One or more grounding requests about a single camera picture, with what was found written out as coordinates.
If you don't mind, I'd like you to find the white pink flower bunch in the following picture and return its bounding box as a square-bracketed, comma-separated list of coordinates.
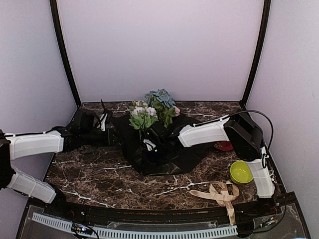
[129, 101, 158, 131]

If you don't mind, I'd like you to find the grey slotted cable duct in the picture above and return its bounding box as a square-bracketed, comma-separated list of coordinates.
[31, 213, 238, 239]

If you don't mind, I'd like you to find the black wrapping paper sheet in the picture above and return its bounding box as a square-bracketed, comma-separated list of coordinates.
[112, 114, 213, 176]

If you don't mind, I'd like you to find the black frame post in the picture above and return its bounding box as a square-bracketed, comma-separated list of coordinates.
[240, 0, 271, 108]
[49, 0, 82, 107]

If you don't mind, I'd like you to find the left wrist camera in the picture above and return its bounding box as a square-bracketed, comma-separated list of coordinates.
[100, 100, 113, 131]

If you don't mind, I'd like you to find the pink rose stem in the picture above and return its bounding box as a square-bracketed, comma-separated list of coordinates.
[173, 106, 180, 117]

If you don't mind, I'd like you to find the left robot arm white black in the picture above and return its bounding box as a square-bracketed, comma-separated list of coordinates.
[0, 110, 116, 217]

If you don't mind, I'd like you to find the red floral plate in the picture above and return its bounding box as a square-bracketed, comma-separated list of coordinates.
[214, 141, 233, 151]

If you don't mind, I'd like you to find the beige satin ribbon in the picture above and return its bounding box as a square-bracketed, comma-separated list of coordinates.
[190, 181, 240, 226]

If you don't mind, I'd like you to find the black front table rail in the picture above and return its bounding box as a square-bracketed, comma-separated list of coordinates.
[62, 199, 265, 225]

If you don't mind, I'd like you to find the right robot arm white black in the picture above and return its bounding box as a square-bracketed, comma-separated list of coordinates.
[143, 111, 275, 216]

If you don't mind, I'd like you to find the left black frame post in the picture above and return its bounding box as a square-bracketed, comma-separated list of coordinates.
[49, 0, 82, 107]

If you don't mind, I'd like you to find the lime green bowl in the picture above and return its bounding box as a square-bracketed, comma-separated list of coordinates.
[230, 161, 253, 185]

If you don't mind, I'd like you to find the right black frame post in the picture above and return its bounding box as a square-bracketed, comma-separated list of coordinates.
[240, 0, 271, 108]

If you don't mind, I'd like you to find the blue hydrangea flower stem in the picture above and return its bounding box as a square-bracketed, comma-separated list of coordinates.
[145, 89, 176, 128]

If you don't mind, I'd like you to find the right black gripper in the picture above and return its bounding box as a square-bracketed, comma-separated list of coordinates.
[140, 140, 170, 169]

